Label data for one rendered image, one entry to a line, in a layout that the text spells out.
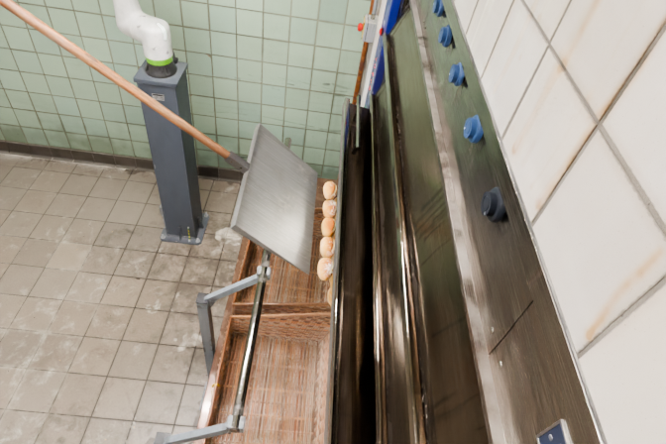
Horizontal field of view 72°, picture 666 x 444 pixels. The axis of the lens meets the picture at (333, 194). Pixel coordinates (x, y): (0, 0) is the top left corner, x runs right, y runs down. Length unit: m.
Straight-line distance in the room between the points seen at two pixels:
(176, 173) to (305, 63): 1.00
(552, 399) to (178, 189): 2.51
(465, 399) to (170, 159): 2.21
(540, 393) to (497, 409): 0.10
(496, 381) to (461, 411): 0.10
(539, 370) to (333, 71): 2.49
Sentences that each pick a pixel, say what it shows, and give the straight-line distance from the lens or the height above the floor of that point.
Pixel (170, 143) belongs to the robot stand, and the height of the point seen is 0.82.
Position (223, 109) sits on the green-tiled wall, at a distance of 3.14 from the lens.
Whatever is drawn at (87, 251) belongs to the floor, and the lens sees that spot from 3.26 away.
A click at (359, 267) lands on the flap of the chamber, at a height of 1.41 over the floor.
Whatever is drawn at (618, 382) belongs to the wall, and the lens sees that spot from 0.43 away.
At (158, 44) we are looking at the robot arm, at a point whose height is 1.37.
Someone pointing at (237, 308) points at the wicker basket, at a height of 0.71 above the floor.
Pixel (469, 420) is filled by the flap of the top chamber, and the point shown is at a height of 1.82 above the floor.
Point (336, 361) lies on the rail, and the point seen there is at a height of 1.44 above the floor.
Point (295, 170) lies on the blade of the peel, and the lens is 1.94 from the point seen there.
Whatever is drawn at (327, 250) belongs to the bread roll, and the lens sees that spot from 1.79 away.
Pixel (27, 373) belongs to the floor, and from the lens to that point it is 2.92.
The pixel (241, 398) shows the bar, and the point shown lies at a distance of 1.37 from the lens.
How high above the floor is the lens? 2.46
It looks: 45 degrees down
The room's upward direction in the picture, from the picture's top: 11 degrees clockwise
